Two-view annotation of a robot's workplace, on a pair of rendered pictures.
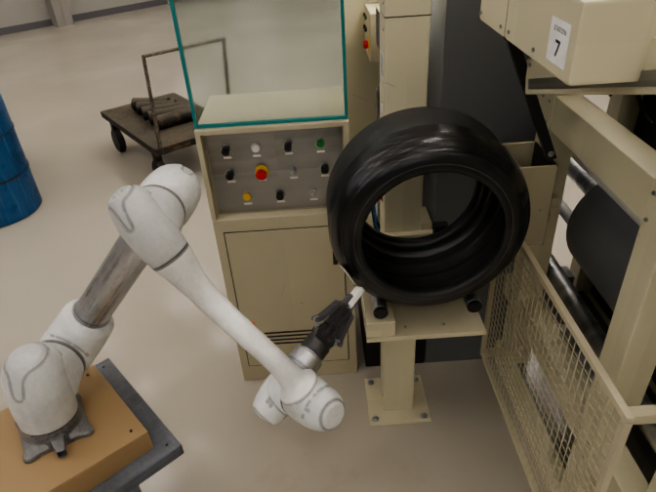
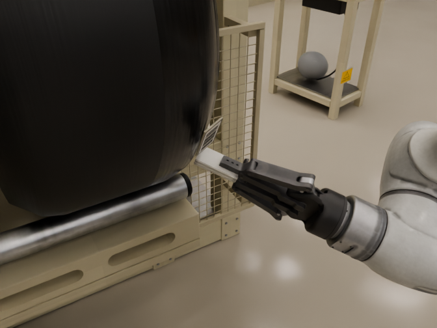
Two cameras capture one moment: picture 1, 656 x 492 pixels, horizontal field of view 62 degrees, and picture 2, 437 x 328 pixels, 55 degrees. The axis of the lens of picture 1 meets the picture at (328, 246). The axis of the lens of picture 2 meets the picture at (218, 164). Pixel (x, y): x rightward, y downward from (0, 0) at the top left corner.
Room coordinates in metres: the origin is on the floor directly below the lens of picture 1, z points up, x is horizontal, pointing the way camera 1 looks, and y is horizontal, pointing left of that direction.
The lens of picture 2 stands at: (1.49, 0.39, 1.35)
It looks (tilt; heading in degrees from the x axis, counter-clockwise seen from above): 34 degrees down; 239
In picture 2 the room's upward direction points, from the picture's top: straight up
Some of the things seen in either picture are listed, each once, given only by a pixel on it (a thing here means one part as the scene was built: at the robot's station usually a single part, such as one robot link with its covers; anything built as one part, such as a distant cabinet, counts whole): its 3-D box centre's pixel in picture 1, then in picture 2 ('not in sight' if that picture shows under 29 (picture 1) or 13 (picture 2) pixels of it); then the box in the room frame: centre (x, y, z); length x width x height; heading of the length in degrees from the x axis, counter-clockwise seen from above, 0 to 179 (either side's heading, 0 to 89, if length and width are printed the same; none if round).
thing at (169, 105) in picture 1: (163, 99); not in sight; (4.57, 1.31, 0.54); 1.36 x 0.79 x 1.07; 33
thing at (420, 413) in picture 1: (395, 398); not in sight; (1.67, -0.26, 0.01); 0.27 x 0.27 x 0.02; 0
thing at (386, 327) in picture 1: (374, 293); (93, 248); (1.41, -0.14, 0.83); 0.36 x 0.09 x 0.06; 0
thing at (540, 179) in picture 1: (517, 194); not in sight; (1.64, -0.66, 1.05); 0.20 x 0.15 x 0.30; 0
